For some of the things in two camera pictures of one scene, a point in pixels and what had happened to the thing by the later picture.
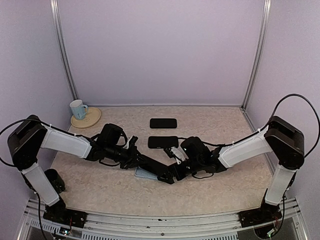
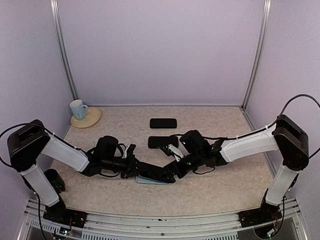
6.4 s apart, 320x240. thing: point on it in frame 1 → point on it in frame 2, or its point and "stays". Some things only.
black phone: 152,165 → 156,176
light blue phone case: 140,172 → 140,179
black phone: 162,142 stays
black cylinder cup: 56,179 stays
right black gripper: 173,169 stays
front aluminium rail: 99,225 stays
